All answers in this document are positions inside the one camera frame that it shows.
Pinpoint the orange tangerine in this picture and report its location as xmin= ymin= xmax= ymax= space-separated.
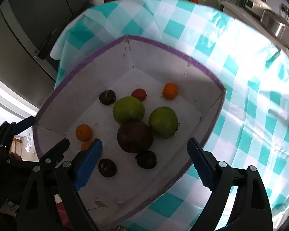
xmin=162 ymin=83 xmax=178 ymax=100
xmin=81 ymin=140 xmax=92 ymax=151
xmin=76 ymin=124 xmax=93 ymax=142

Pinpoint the dark passion fruit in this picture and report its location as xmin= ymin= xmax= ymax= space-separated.
xmin=98 ymin=159 xmax=117 ymax=178
xmin=135 ymin=150 xmax=157 ymax=169
xmin=99 ymin=90 xmax=116 ymax=105

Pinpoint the dark red pomegranate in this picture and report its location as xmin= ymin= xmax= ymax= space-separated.
xmin=117 ymin=120 xmax=154 ymax=153

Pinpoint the large green apple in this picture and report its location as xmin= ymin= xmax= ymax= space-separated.
xmin=113 ymin=96 xmax=145 ymax=125

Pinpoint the small red tomato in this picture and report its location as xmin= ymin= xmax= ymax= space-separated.
xmin=131 ymin=88 xmax=147 ymax=102

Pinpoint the teal checkered tablecloth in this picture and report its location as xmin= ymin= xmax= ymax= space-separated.
xmin=50 ymin=0 xmax=289 ymax=229

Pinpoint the grey refrigerator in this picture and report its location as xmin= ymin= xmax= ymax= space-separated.
xmin=0 ymin=0 xmax=104 ymax=107

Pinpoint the white box purple rim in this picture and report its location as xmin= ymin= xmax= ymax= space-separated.
xmin=33 ymin=35 xmax=226 ymax=229

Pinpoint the steel kitchen appliance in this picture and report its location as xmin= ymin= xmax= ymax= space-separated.
xmin=244 ymin=0 xmax=289 ymax=47

